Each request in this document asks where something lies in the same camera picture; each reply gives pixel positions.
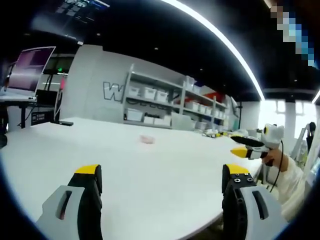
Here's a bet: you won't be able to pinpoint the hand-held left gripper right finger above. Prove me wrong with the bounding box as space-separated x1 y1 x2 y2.
221 163 288 240

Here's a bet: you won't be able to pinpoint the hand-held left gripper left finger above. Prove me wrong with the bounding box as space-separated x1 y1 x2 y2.
36 164 103 240

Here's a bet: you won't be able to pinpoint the clear resealable bag pink contents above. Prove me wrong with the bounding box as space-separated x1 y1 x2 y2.
139 134 156 145

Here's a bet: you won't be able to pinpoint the person's right hand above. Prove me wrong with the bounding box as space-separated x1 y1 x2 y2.
262 149 289 173

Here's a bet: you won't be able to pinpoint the teal board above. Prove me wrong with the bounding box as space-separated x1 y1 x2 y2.
230 117 241 131

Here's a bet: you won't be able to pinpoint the black tripod stand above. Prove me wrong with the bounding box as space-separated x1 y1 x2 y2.
234 100 245 131

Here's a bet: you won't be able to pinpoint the cluster of spare grippers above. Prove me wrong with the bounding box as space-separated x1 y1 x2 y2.
201 129 233 139

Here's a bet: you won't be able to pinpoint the grey metal shelf rack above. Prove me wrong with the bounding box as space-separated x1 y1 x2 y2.
123 63 230 131

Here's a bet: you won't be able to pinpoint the black sign board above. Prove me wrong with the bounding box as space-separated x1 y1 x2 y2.
30 111 55 123

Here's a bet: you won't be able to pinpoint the long ceiling light strip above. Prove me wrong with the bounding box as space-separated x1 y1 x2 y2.
159 0 266 101

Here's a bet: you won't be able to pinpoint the row of white storage boxes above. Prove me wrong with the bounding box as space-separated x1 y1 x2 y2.
125 86 228 126

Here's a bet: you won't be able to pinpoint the black monitor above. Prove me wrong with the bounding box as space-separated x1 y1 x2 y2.
36 89 59 108

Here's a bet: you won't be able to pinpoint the grey desk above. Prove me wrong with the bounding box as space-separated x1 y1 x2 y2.
0 91 39 129

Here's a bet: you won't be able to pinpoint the pink item on white stand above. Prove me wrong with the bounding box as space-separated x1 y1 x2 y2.
59 73 68 121

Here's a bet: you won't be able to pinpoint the pink curved monitor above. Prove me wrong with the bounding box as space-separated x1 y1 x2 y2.
7 46 57 93

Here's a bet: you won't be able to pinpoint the hanging dark screen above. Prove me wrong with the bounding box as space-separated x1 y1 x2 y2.
32 0 111 43

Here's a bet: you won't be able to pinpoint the black cable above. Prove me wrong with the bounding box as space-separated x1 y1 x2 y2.
269 139 285 194

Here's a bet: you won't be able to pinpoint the outlined wall lettering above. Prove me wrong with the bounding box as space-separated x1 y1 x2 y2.
102 81 126 103

